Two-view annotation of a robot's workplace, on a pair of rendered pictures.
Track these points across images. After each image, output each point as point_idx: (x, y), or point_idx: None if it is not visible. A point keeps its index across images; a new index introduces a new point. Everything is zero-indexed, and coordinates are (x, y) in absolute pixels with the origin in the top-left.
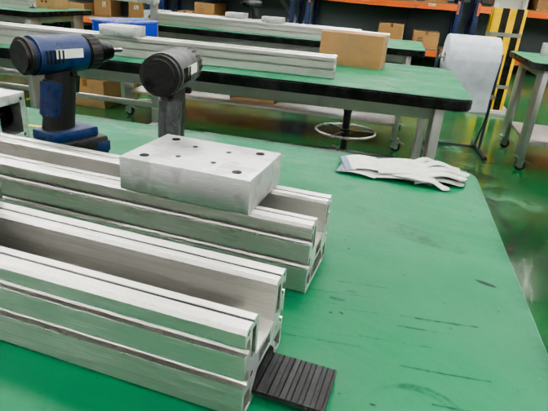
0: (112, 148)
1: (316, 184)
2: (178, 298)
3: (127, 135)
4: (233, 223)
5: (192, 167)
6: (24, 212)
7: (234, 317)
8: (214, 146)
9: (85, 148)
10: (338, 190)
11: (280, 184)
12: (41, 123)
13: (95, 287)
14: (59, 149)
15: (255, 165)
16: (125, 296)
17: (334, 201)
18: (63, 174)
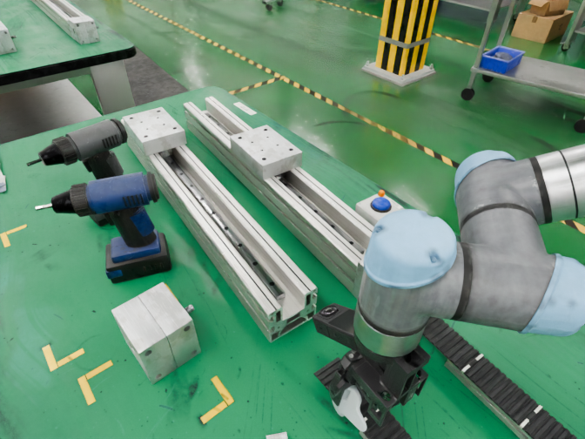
0: (84, 287)
1: (43, 184)
2: (216, 104)
3: (36, 315)
4: None
5: (169, 117)
6: (229, 140)
7: (211, 98)
8: (139, 127)
9: (168, 179)
10: (43, 175)
11: (60, 191)
12: (74, 404)
13: (231, 111)
14: (180, 182)
15: (146, 112)
16: (226, 108)
17: (64, 168)
18: (198, 159)
